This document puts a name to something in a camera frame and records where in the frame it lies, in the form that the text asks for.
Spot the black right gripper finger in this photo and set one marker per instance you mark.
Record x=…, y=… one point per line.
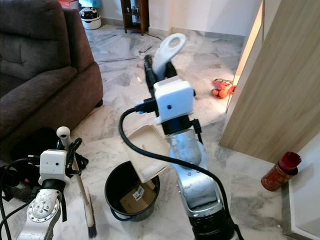
x=171, y=71
x=150, y=75

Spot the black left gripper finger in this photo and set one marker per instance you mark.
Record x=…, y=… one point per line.
x=76, y=150

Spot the cream plastic dustpan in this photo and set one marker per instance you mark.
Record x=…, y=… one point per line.
x=150, y=150

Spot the black round bin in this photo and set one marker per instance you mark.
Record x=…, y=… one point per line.
x=111, y=192

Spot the red bag of oranges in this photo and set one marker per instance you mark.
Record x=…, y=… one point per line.
x=222, y=91

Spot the dark wooden shelf cabinet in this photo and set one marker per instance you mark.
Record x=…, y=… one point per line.
x=145, y=17

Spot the brown cardboard box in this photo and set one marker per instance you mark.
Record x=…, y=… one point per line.
x=137, y=197

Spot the white round appliance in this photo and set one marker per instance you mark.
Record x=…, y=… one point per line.
x=91, y=20

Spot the brown grey fabric sofa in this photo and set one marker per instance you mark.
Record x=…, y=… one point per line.
x=40, y=70

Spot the teal box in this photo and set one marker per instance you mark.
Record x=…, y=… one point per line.
x=91, y=2

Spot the red white carton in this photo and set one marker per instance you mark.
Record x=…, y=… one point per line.
x=70, y=3

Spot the light wood cabinet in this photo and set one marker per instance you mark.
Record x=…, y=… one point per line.
x=280, y=90

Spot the red lidded brown jar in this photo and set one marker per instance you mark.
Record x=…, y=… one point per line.
x=277, y=177

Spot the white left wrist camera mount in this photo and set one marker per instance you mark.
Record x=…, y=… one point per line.
x=52, y=165

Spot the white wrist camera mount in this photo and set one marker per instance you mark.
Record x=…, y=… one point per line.
x=172, y=100
x=52, y=165

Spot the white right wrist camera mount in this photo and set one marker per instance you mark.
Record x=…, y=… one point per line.
x=172, y=100

